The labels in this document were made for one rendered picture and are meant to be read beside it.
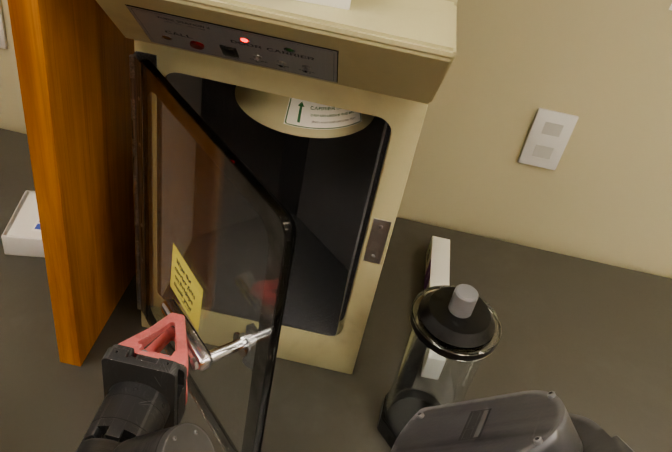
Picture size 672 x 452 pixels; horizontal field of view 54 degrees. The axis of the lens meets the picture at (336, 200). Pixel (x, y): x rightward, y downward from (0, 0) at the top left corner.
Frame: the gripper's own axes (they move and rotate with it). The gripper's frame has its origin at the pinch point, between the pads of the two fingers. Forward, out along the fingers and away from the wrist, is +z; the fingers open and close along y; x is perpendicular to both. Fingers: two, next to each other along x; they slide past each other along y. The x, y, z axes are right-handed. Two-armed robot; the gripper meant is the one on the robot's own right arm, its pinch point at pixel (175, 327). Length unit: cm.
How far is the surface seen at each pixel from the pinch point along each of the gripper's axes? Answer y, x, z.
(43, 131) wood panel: 12.2, 18.0, 10.7
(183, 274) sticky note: -2.0, 2.4, 9.2
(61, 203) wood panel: 3.0, 17.0, 10.8
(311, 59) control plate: 25.4, -8.0, 12.8
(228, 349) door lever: 0.5, -5.9, -1.6
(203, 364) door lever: 0.4, -4.2, -3.9
